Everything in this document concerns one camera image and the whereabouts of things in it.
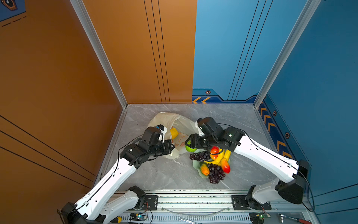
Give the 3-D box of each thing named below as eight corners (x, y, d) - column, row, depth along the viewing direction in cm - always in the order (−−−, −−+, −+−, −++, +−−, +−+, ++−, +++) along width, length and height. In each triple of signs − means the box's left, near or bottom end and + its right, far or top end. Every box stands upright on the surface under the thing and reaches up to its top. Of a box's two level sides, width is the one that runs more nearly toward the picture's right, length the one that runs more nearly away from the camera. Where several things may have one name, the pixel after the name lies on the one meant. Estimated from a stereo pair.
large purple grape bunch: (208, 186, 80) (210, 182, 73) (206, 168, 87) (208, 162, 80) (222, 186, 80) (226, 182, 73) (219, 168, 87) (222, 162, 80)
